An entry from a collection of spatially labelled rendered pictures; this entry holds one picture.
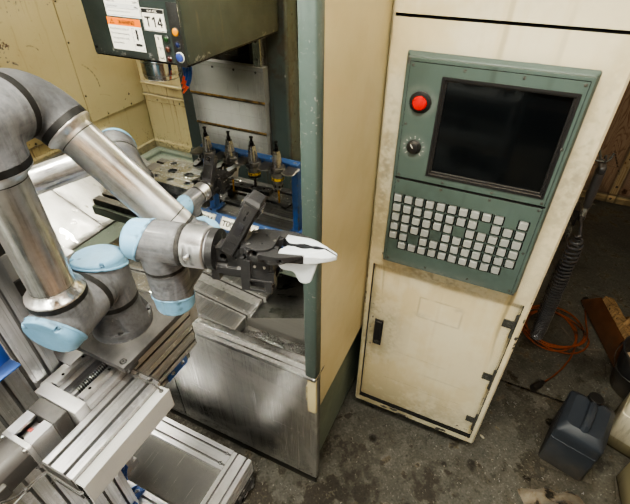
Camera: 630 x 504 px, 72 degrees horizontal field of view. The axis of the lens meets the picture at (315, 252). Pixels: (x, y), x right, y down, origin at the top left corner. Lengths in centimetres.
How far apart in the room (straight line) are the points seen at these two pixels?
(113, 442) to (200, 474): 92
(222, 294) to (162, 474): 76
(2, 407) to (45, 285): 43
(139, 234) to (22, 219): 21
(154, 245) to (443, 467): 184
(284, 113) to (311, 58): 148
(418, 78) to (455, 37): 13
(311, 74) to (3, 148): 53
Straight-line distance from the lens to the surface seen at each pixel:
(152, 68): 202
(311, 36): 88
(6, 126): 84
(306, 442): 187
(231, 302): 187
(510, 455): 243
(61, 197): 284
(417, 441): 233
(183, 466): 207
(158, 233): 76
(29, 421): 122
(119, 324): 118
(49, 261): 95
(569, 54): 126
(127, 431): 116
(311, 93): 91
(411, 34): 129
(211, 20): 181
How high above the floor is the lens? 201
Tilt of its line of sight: 38 degrees down
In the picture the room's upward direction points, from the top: straight up
